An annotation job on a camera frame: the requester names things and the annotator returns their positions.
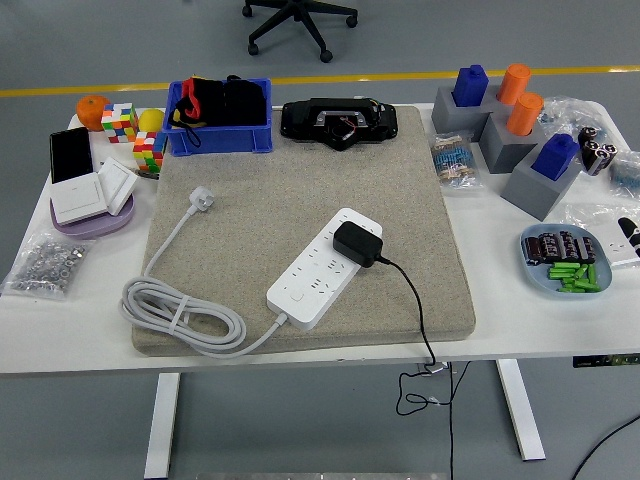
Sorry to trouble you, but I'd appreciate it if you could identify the blue plastic bin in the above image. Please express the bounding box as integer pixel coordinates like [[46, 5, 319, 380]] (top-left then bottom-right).
[[162, 77, 275, 156]]

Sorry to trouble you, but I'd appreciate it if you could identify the multicoloured puzzle cube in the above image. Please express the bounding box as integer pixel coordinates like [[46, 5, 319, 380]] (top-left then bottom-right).
[[100, 102, 140, 146], [132, 130, 168, 174]]

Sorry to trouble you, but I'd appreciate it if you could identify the black hanging cable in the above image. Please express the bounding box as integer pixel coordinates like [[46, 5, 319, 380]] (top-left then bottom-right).
[[447, 362, 456, 480]]

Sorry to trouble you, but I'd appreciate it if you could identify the white power cord with plug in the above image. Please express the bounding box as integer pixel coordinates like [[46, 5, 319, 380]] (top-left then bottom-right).
[[121, 185, 290, 359]]

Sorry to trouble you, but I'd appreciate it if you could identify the bag of metal nuts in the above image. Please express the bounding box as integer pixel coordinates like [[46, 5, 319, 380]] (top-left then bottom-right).
[[0, 234, 91, 302]]

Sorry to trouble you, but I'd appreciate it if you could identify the purple round tray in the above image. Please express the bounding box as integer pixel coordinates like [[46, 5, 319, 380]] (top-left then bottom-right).
[[49, 194, 137, 240]]

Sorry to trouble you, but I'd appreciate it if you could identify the black cylinder cells bundle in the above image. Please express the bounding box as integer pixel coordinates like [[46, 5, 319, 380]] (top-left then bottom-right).
[[577, 126, 620, 177]]

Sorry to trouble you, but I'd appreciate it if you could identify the clear bag of small parts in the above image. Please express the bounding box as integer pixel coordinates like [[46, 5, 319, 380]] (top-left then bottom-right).
[[537, 95, 609, 144]]

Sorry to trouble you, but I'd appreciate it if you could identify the grey block holder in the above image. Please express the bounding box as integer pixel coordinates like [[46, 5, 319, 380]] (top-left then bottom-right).
[[501, 158, 584, 222], [479, 115, 546, 175], [430, 84, 506, 136]]

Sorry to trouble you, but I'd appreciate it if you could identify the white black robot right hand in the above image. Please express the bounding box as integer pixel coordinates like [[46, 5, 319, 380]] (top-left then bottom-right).
[[618, 215, 640, 260]]

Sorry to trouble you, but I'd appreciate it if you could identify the black smartphone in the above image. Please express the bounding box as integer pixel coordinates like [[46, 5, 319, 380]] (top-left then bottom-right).
[[48, 126, 95, 185]]

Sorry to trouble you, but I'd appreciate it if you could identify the orange fruit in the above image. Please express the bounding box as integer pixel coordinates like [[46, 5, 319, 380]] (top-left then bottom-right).
[[75, 94, 111, 132]]

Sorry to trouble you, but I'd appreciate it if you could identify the blue bottle-shaped block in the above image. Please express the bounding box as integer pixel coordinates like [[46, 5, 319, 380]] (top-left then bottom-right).
[[452, 64, 490, 108], [530, 133, 581, 181]]

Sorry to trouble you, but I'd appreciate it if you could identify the black electronic device housing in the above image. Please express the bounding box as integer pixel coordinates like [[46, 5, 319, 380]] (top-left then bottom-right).
[[279, 97, 401, 152]]

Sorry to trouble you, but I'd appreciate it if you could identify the black floor cable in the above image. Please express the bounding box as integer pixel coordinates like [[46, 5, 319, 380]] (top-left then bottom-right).
[[571, 413, 640, 480]]

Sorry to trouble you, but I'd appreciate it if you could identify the yellow lemon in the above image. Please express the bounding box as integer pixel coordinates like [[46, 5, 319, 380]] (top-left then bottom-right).
[[137, 107, 166, 134]]

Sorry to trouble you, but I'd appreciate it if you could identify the orange cylinder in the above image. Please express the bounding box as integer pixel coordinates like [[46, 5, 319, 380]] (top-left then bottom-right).
[[506, 91, 545, 136], [496, 63, 532, 105]]

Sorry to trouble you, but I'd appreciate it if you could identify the bag of blue components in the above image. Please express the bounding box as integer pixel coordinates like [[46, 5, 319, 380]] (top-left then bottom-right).
[[607, 149, 640, 199]]

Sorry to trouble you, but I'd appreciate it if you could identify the black office chair base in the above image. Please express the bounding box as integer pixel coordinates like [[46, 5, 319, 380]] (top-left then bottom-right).
[[241, 0, 360, 64]]

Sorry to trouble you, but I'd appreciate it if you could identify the white table leg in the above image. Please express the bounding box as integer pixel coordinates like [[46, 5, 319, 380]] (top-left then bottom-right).
[[143, 372, 181, 479], [496, 359, 547, 462]]

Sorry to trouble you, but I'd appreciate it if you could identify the grey-brown mat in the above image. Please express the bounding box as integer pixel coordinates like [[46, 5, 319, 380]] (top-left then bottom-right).
[[130, 104, 477, 357]]

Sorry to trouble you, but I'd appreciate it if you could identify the green cylinders pile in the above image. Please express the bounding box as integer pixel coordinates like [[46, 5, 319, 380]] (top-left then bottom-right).
[[545, 262, 601, 295]]

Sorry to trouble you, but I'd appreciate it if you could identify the black red fabric bundle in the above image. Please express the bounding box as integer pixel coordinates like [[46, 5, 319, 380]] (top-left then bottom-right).
[[167, 75, 226, 149]]

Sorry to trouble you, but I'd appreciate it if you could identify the bag of striped resistors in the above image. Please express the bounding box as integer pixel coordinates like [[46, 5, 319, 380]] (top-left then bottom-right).
[[430, 130, 485, 192]]

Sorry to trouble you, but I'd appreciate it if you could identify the light blue dish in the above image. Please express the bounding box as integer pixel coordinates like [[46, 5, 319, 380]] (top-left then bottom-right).
[[518, 223, 614, 299]]

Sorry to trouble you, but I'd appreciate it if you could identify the black table control panel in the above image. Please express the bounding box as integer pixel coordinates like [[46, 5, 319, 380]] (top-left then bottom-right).
[[573, 353, 640, 369]]

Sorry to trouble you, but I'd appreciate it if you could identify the white power strip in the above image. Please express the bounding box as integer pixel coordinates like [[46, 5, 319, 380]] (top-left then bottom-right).
[[265, 207, 384, 332]]

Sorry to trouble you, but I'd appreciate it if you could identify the dark brown capacitors row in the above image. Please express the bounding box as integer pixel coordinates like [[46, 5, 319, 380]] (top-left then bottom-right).
[[521, 229, 600, 267]]

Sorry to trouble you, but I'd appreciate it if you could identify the white wall socket plate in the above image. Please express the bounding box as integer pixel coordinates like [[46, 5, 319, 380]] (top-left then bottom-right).
[[599, 232, 640, 271]]

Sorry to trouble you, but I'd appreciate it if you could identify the small white wall switch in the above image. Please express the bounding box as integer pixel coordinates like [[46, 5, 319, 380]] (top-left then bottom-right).
[[97, 156, 139, 217]]

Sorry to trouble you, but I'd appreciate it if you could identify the empty clear plastic bag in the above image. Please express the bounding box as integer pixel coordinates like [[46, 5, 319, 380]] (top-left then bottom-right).
[[562, 202, 640, 239]]

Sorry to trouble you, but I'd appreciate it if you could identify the black plug with cord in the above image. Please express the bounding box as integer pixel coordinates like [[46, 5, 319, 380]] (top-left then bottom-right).
[[332, 221, 471, 416]]

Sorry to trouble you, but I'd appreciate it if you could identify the large white wall switch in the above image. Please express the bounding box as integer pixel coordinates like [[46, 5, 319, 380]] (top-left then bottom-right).
[[49, 172, 109, 226]]

